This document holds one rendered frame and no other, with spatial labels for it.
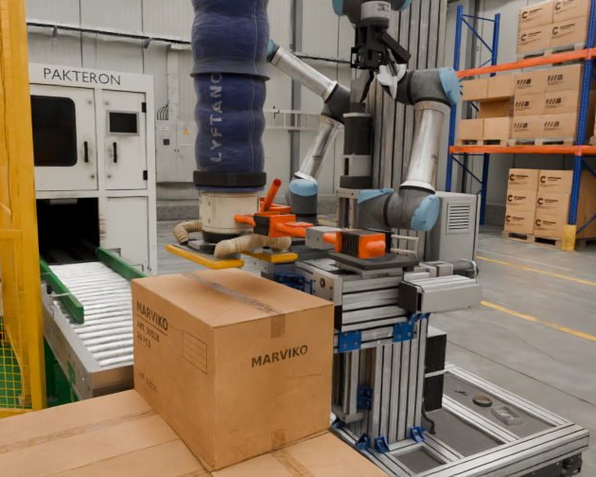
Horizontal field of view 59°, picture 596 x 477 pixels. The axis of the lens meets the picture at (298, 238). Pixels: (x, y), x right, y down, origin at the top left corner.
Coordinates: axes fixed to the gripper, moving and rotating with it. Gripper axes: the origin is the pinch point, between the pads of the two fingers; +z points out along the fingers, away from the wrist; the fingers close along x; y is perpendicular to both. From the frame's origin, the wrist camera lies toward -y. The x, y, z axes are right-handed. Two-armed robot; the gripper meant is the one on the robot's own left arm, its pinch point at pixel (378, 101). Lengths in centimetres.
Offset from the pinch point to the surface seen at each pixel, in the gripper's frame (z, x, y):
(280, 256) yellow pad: 45, -21, 18
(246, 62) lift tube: -10.9, -25.8, 27.5
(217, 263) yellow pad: 45, -18, 39
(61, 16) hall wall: -218, -956, -6
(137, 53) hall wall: -169, -956, -138
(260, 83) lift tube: -5.9, -28.5, 21.9
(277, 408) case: 85, -7, 25
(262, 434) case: 92, -6, 30
